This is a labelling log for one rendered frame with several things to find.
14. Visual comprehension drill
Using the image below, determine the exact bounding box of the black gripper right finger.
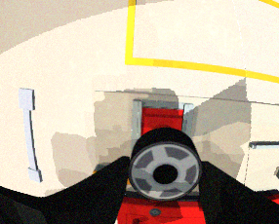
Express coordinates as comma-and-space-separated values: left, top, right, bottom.
198, 161, 279, 224

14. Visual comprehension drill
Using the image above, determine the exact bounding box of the black tyre with grey rim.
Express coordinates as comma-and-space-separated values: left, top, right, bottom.
128, 127, 203, 202

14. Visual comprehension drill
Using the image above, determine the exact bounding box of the yellow rectangular outline on table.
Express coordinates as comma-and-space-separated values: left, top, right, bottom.
125, 0, 279, 83

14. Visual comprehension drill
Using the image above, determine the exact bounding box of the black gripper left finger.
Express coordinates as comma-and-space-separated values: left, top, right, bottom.
0, 156, 130, 224

